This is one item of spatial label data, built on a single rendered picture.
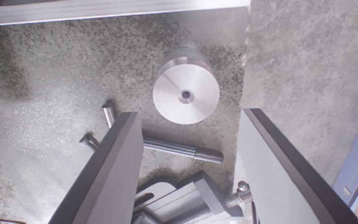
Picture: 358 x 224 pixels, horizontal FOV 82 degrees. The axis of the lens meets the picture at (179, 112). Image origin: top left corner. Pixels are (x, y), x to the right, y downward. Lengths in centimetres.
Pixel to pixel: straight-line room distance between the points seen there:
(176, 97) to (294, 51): 112
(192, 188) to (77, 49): 20
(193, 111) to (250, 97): 111
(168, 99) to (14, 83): 16
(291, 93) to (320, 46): 27
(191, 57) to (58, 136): 18
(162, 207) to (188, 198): 4
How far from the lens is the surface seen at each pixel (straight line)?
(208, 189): 26
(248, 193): 27
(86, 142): 25
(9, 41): 24
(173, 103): 16
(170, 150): 23
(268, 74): 123
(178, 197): 29
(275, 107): 135
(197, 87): 15
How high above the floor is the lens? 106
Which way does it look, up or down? 59 degrees down
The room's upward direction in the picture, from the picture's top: 180 degrees counter-clockwise
